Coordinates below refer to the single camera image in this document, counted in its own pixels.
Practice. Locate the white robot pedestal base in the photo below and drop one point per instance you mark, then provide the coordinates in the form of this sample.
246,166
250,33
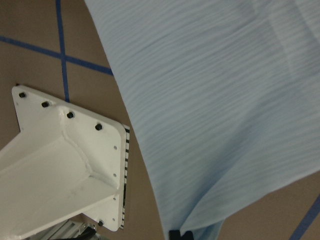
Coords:
65,161

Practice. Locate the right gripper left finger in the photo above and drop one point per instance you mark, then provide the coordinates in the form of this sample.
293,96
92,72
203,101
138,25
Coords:
174,235

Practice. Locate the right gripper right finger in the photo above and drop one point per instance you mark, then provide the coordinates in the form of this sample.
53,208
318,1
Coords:
188,235

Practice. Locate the light blue button shirt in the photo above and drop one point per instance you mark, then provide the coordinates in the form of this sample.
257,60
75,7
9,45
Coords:
223,97

